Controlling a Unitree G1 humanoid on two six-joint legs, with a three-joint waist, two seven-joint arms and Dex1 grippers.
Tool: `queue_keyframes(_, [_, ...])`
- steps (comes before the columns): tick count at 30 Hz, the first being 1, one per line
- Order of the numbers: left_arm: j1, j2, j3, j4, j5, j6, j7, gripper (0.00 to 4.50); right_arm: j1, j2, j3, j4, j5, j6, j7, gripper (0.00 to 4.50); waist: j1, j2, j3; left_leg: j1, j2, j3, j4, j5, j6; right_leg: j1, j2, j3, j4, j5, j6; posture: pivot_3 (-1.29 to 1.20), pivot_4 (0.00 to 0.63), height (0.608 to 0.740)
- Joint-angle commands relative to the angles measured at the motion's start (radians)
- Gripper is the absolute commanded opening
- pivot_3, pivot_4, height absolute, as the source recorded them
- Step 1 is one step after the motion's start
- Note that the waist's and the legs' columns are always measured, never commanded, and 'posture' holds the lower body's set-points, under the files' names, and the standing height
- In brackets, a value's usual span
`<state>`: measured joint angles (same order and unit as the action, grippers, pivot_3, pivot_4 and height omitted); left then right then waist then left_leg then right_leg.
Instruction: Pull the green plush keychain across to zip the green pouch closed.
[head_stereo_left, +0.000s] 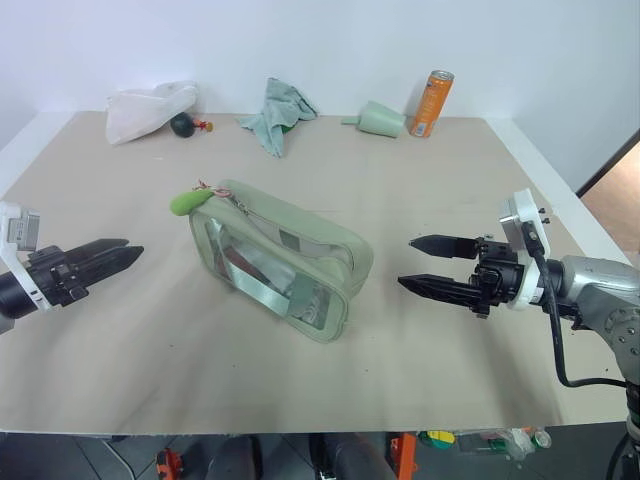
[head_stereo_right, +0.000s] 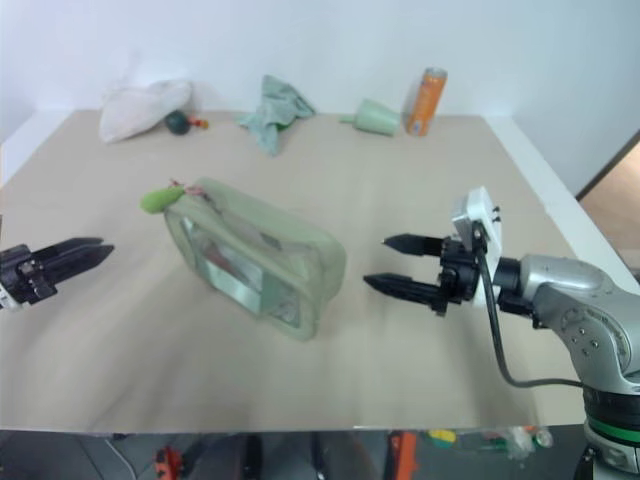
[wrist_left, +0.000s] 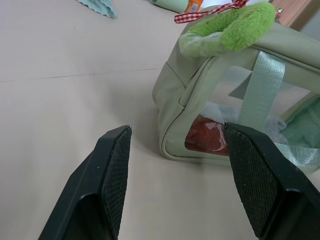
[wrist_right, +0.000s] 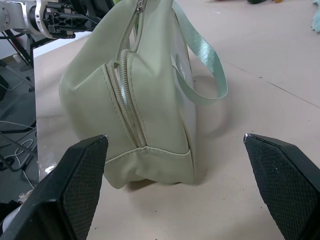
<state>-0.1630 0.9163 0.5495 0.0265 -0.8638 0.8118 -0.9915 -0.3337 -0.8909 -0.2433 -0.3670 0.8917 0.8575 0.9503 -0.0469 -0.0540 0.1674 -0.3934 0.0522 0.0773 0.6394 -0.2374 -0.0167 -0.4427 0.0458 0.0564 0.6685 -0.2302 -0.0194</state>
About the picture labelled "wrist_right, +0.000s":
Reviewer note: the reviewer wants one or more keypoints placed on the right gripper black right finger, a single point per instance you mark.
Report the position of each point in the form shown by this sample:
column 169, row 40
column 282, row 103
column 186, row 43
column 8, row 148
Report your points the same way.
column 282, row 180

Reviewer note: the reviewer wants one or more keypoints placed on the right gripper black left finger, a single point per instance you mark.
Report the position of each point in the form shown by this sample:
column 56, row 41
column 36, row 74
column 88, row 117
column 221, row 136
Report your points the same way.
column 75, row 190

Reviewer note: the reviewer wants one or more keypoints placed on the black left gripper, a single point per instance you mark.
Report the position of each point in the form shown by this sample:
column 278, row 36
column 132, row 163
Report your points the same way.
column 53, row 23

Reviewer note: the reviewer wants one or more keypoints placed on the pale green zippered bag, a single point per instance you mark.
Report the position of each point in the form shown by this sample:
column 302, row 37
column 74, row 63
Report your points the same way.
column 152, row 105

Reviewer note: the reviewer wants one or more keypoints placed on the white rounded object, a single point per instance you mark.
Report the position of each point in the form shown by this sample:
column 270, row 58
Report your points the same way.
column 11, row 215

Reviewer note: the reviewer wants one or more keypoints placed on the teal plush toy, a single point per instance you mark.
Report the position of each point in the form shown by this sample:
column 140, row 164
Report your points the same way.
column 315, row 15

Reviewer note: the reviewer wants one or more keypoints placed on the dark green object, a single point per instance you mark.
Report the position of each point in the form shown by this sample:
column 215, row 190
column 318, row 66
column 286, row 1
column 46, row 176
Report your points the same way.
column 256, row 1

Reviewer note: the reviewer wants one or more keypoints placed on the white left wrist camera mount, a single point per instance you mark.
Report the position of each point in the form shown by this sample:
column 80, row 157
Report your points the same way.
column 40, row 20

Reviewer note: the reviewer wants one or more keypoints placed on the black metal stand frame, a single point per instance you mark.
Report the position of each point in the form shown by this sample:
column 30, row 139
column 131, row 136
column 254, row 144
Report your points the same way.
column 21, row 52

